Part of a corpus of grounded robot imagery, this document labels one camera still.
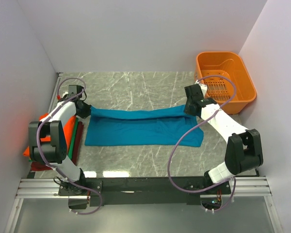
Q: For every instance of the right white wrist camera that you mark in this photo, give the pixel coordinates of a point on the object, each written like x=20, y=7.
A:
x=203, y=87

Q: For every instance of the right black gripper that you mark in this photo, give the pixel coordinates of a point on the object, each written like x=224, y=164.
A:
x=186, y=109

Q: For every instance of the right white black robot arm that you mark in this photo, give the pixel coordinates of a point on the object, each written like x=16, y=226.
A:
x=243, y=146

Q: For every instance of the folded orange t shirt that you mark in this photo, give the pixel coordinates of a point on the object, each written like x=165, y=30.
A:
x=68, y=132

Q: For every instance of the folded dark red t shirt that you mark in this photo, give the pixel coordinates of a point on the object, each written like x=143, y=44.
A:
x=36, y=166

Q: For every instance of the orange plastic basket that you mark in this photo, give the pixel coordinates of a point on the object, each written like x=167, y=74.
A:
x=224, y=70

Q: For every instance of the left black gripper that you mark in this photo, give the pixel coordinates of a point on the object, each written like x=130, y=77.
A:
x=87, y=112

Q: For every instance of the aluminium rail frame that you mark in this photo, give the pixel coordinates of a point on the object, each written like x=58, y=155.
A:
x=48, y=189

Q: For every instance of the teal blue t shirt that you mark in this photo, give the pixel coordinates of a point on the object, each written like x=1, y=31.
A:
x=137, y=128

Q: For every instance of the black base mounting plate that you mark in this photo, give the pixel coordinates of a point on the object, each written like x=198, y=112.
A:
x=142, y=190

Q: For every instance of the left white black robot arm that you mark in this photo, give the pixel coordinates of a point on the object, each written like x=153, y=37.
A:
x=47, y=142

